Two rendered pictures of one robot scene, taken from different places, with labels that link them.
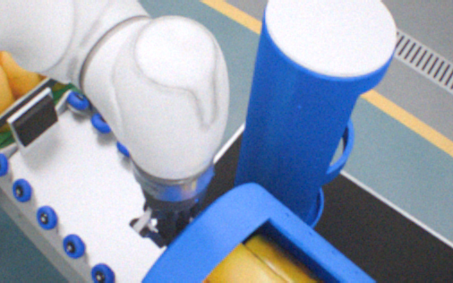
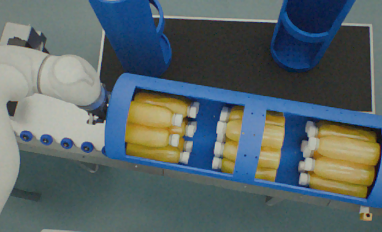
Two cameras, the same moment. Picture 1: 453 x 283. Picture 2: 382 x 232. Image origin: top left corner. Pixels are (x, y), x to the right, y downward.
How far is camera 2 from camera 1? 63 cm
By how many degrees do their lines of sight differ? 17
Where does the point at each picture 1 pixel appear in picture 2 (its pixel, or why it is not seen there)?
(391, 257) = (221, 46)
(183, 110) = (83, 85)
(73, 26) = (26, 78)
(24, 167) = (18, 124)
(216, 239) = (121, 107)
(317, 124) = (137, 18)
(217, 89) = (88, 72)
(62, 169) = (37, 113)
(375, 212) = (198, 27)
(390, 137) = not seen: outside the picture
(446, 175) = not seen: outside the picture
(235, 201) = (119, 88)
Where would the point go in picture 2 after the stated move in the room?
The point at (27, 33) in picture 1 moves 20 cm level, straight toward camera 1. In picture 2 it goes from (11, 91) to (78, 139)
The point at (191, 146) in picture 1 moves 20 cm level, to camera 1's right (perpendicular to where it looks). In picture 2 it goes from (92, 91) to (167, 58)
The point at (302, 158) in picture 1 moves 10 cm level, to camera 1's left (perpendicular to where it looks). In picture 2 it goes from (140, 34) to (119, 43)
